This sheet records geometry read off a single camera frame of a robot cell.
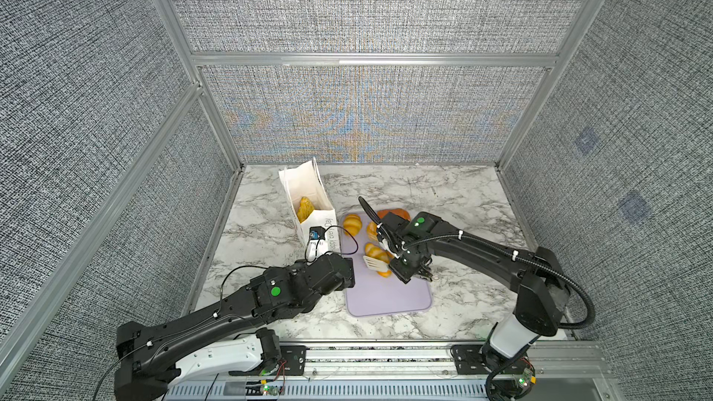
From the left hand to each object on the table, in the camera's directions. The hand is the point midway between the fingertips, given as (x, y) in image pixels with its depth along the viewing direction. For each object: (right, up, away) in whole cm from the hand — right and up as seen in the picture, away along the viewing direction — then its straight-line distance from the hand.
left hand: (340, 266), depth 71 cm
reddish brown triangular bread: (+19, +12, +33) cm, 39 cm away
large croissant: (-13, +13, +24) cm, 31 cm away
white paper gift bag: (-11, +15, +29) cm, 34 cm away
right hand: (+19, -3, +11) cm, 22 cm away
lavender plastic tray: (+10, -12, +14) cm, 21 cm away
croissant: (+12, -1, +18) cm, 21 cm away
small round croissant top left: (+3, +8, +26) cm, 27 cm away
